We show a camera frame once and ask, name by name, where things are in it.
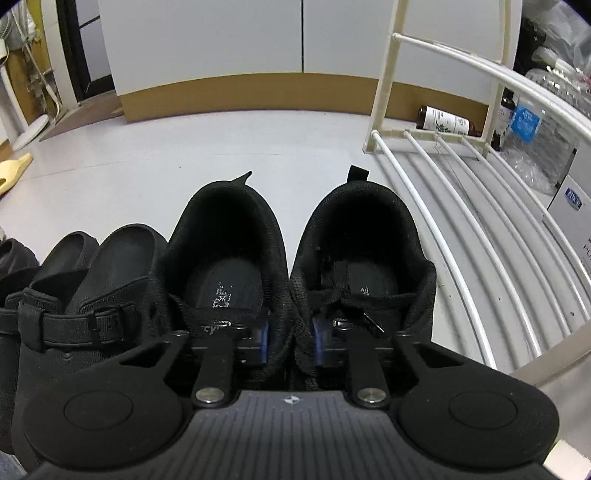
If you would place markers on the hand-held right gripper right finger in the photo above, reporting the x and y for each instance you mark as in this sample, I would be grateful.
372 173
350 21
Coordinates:
317 344

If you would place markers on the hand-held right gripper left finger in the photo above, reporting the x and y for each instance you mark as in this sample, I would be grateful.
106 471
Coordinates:
264 341

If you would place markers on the black lace-up sneaker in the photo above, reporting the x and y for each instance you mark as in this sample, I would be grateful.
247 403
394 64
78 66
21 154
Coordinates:
194 240
369 207

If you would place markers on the black mesh slipper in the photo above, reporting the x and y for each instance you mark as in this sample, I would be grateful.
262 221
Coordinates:
60 323
64 258

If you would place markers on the white shoe rack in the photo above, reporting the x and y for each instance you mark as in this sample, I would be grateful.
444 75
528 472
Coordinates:
384 97

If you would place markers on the brown glass bottle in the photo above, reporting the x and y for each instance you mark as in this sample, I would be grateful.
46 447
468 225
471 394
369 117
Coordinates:
443 121

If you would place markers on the white carton with blue logo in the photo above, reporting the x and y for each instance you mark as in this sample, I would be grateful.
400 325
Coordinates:
572 217

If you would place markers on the small dark bottle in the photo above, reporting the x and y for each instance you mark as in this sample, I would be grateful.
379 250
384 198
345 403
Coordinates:
505 120

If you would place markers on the pale yellow slipper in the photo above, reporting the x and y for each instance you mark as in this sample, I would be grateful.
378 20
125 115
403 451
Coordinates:
14 173

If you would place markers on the clear plastic water bottle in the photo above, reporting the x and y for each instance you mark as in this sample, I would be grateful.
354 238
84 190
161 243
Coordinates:
526 122

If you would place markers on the grey base cabinet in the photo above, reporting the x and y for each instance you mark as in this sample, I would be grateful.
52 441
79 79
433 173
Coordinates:
207 41

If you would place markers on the black framed door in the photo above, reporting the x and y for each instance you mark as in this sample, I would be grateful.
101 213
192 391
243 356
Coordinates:
69 46

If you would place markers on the clear plastic bags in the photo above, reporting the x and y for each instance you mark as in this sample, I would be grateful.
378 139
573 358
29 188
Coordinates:
563 78

